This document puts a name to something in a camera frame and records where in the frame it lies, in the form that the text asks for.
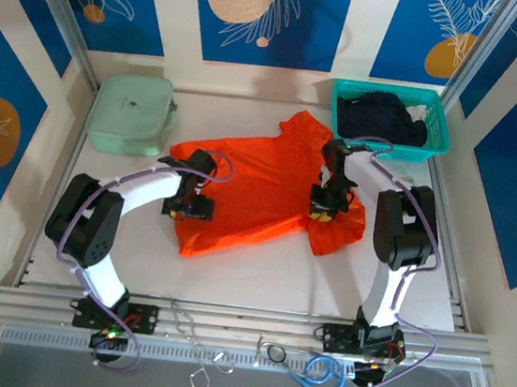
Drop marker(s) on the orange t-shirt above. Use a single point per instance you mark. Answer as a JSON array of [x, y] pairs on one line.
[[258, 193]]

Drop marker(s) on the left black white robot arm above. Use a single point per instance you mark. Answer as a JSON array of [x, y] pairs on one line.
[[103, 226]]

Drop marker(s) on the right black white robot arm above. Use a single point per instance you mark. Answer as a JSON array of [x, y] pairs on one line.
[[405, 230]]

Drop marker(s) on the navy t-shirt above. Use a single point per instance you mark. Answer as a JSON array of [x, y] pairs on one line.
[[381, 119]]

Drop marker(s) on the mint green storage case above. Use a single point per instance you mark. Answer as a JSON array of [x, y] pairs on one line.
[[129, 109]]

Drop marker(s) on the white cloth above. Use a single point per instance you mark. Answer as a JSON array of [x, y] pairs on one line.
[[417, 111]]

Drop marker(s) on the teal plastic basket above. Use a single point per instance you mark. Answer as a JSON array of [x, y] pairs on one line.
[[440, 131]]

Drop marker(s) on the black connector board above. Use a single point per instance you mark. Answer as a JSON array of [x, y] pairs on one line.
[[108, 340], [373, 373]]

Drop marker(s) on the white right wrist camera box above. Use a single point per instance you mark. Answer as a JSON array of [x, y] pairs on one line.
[[326, 176]]

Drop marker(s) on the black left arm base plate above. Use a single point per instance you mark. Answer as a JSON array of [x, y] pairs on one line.
[[148, 319]]

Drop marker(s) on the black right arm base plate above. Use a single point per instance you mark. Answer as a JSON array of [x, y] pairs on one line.
[[337, 337]]

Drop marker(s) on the aluminium frame rail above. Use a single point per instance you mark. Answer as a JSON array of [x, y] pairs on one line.
[[233, 325]]

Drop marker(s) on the aluminium side rail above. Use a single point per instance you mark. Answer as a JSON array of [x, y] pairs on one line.
[[460, 317], [24, 275]]

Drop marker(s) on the aluminium corner post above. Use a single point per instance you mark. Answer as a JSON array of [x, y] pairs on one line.
[[481, 46], [65, 14]]

